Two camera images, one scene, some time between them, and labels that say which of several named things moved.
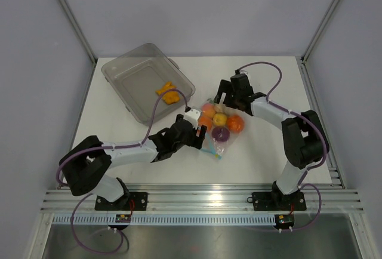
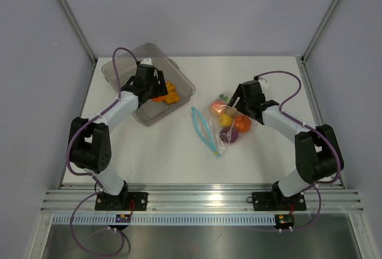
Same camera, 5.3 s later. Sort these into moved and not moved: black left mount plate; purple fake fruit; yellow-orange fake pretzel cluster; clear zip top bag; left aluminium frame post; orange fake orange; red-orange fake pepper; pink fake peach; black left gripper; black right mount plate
Moved: orange fake orange; red-orange fake pepper; black left gripper; purple fake fruit; clear zip top bag; pink fake peach
Not moved: yellow-orange fake pretzel cluster; black right mount plate; black left mount plate; left aluminium frame post
